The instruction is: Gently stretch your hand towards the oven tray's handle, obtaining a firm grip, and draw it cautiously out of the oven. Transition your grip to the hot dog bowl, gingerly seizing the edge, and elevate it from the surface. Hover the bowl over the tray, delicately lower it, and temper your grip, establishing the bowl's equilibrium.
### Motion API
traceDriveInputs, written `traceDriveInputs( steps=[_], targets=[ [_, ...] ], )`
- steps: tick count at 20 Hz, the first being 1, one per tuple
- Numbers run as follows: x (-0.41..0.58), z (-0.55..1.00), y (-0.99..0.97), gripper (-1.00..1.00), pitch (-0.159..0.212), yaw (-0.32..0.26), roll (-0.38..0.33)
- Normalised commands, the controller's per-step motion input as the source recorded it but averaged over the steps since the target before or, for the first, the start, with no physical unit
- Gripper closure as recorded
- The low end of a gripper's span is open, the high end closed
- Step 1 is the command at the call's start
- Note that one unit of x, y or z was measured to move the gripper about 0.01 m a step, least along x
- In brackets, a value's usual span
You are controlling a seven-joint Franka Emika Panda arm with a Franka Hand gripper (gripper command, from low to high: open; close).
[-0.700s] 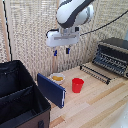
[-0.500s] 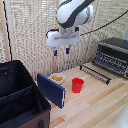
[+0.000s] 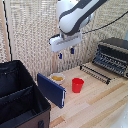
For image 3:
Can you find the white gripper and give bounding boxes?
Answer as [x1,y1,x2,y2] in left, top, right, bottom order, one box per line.
[49,31,83,60]

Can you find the black slatted oven tray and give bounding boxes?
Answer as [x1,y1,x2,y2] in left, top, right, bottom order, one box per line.
[92,52,128,73]

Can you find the white bowl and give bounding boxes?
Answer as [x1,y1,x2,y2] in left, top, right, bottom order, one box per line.
[49,72,66,84]

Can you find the yellow food pieces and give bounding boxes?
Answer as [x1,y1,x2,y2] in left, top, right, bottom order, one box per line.
[52,75,64,82]

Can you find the red plastic cup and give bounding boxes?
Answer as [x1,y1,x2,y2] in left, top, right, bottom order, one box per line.
[71,77,85,94]

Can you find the beige bamboo screen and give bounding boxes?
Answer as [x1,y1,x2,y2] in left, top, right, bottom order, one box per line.
[0,0,128,81]

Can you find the blue flat box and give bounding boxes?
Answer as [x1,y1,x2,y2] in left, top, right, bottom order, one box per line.
[36,72,67,109]

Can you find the black dish rack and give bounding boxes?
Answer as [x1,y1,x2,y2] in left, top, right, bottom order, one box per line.
[92,37,128,80]

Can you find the thin black pole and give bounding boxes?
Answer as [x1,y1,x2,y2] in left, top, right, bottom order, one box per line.
[1,0,13,63]

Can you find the black fabric storage box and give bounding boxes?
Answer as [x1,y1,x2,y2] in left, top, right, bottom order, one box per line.
[0,60,52,128]

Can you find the black wire rack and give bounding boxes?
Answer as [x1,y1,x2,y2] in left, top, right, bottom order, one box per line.
[79,64,113,85]

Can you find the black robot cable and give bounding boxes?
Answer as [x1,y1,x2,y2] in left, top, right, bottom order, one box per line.
[81,9,128,35]

